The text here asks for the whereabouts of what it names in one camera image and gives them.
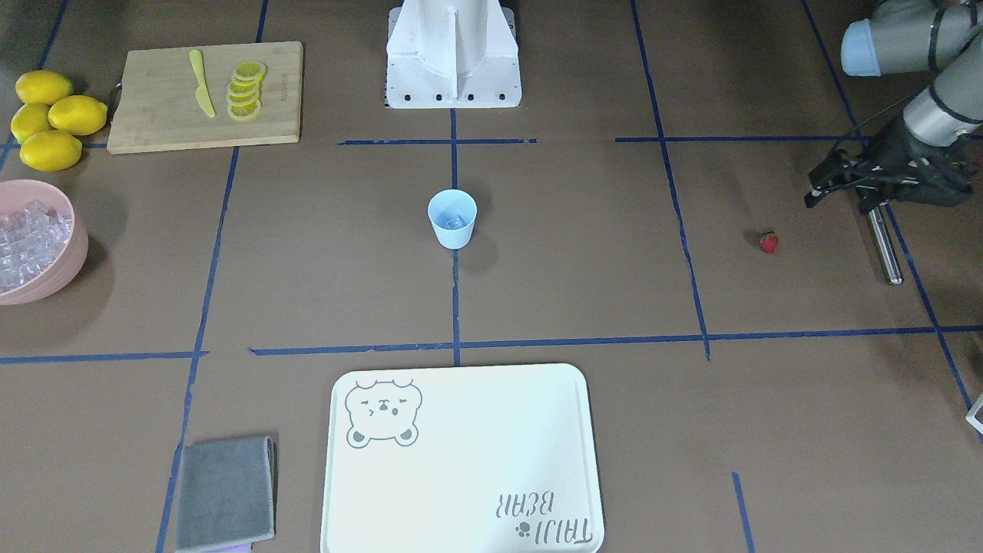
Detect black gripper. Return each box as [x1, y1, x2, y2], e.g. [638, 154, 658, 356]
[804, 115, 975, 210]

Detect red strawberry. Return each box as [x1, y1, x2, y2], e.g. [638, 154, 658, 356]
[757, 231, 779, 255]

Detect clear ice cubes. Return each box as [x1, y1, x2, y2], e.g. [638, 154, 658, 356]
[1, 199, 74, 293]

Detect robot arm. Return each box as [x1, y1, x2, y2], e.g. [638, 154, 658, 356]
[804, 1, 982, 214]

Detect light blue plastic cup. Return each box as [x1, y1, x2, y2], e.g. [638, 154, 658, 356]
[427, 189, 478, 250]

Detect steel muddler with black tip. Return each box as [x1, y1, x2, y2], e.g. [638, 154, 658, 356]
[867, 207, 905, 286]

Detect cream bear serving tray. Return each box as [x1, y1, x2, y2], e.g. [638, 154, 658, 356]
[319, 363, 605, 552]

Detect lemon slice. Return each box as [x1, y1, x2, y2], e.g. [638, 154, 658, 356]
[226, 99, 263, 122]
[226, 91, 261, 106]
[226, 78, 261, 97]
[232, 61, 267, 84]

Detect yellow plastic knife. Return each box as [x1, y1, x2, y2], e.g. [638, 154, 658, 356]
[187, 49, 217, 118]

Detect wooden cutting board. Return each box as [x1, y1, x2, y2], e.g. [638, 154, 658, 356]
[108, 41, 304, 154]

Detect grey folded cloth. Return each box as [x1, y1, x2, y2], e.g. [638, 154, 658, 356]
[174, 435, 276, 552]

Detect yellow lemon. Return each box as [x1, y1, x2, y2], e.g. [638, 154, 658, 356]
[47, 95, 108, 136]
[15, 70, 74, 106]
[10, 104, 53, 144]
[20, 130, 83, 172]

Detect pink bowl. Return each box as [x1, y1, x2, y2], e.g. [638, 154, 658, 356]
[1, 179, 88, 306]

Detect white wire cup rack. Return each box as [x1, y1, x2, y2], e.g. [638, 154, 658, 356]
[965, 393, 983, 435]

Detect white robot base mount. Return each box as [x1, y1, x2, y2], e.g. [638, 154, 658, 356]
[384, 1, 522, 109]

